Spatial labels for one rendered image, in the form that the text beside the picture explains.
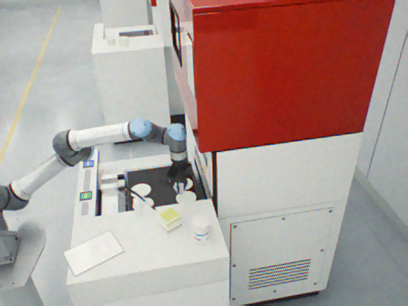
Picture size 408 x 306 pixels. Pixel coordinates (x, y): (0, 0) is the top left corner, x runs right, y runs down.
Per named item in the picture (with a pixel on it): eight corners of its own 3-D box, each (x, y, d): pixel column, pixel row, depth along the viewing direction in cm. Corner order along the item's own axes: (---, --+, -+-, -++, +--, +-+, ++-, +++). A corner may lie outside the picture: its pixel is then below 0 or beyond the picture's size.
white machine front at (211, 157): (189, 133, 254) (186, 76, 231) (217, 219, 189) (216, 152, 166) (185, 134, 254) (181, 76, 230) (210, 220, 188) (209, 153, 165)
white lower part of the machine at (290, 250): (279, 209, 311) (289, 120, 264) (324, 298, 245) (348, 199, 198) (191, 223, 302) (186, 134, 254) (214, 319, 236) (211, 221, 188)
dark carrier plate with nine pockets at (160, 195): (189, 163, 215) (189, 162, 214) (201, 205, 187) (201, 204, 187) (127, 172, 210) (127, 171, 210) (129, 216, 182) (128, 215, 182)
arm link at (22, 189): (-17, 194, 183) (72, 126, 174) (7, 195, 197) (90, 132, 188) (-7, 216, 179) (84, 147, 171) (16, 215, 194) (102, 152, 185)
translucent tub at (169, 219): (172, 217, 171) (171, 206, 167) (182, 227, 166) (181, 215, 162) (158, 225, 167) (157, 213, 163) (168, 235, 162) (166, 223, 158)
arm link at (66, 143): (39, 128, 165) (145, 109, 152) (56, 134, 176) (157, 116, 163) (39, 156, 163) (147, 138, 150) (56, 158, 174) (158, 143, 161)
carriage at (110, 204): (118, 180, 211) (117, 177, 210) (119, 229, 182) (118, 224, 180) (103, 182, 210) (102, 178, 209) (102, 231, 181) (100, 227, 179)
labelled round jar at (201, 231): (208, 229, 164) (208, 213, 158) (211, 242, 158) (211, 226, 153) (191, 232, 163) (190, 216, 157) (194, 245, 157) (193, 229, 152)
